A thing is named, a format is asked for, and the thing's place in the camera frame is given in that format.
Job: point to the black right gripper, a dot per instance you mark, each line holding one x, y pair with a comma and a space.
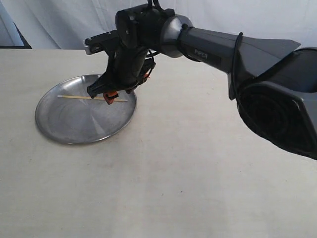
126, 70

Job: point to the thin wooden stick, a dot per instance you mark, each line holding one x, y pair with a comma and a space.
89, 98

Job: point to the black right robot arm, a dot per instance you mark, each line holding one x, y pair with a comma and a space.
274, 81

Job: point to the round silver metal plate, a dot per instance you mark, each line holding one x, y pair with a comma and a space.
76, 121

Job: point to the light blue backdrop cloth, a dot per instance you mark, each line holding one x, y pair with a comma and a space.
65, 24

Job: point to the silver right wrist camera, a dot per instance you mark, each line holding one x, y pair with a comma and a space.
107, 42

